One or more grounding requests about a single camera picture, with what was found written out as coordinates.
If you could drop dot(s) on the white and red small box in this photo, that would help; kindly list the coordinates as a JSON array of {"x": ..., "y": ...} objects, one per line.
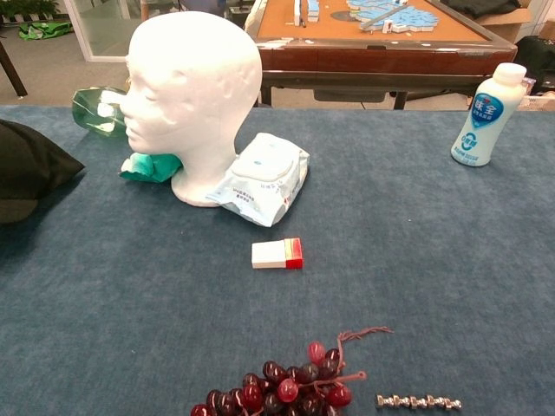
[{"x": 277, "y": 255}]

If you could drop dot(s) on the glass door panel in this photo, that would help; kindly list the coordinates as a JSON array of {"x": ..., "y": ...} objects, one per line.
[{"x": 108, "y": 26}]

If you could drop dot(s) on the blue felt table cover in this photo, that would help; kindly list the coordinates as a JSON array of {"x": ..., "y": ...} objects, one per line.
[{"x": 277, "y": 268}]

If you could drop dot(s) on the dark wooden table leg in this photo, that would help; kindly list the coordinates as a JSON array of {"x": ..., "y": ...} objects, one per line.
[{"x": 11, "y": 69}]

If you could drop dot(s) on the blue mahjong tile pile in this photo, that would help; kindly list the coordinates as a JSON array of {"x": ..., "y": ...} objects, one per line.
[{"x": 390, "y": 17}]

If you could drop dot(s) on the cardboard box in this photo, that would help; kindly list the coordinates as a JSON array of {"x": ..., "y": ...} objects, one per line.
[{"x": 507, "y": 21}]

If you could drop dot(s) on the red plastic grape bunch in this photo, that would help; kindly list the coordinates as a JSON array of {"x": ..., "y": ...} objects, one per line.
[{"x": 286, "y": 385}]

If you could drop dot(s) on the grey mahjong ruler stick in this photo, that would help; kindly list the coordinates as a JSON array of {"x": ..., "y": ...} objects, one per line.
[{"x": 383, "y": 17}]

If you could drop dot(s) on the black bag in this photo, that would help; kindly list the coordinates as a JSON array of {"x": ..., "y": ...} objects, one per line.
[{"x": 535, "y": 58}]

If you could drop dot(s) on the black cloth on box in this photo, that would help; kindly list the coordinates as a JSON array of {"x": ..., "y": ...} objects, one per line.
[{"x": 481, "y": 7}]

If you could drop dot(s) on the brown mahjong table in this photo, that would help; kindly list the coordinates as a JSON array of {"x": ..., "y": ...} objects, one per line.
[{"x": 381, "y": 47}]

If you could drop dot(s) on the white plastic crate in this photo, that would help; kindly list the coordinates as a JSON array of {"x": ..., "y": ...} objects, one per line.
[{"x": 537, "y": 103}]

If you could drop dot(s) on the green bag on floor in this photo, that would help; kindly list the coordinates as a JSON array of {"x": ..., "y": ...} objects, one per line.
[{"x": 43, "y": 30}]

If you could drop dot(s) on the black baseball cap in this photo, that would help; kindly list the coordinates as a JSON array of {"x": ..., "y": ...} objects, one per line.
[{"x": 26, "y": 169}]

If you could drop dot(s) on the white yogurt drink bottle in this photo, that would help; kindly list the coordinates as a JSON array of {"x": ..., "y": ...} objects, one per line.
[{"x": 483, "y": 121}]

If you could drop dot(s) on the blue wet wipes pack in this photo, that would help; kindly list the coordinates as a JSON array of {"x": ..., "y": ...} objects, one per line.
[{"x": 264, "y": 182}]

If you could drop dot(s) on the white foam mannequin head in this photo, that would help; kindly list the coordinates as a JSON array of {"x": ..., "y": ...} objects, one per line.
[{"x": 195, "y": 99}]

